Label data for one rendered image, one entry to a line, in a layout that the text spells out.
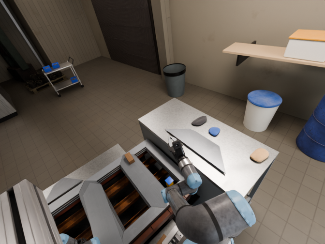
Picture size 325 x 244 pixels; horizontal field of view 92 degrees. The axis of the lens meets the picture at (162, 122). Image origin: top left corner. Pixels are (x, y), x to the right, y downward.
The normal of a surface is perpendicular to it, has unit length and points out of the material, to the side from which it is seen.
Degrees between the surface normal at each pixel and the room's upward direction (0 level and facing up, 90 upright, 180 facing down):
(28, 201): 0
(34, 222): 0
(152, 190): 0
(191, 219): 37
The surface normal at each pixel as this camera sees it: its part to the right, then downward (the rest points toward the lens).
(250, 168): -0.13, -0.74
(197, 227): -0.54, -0.33
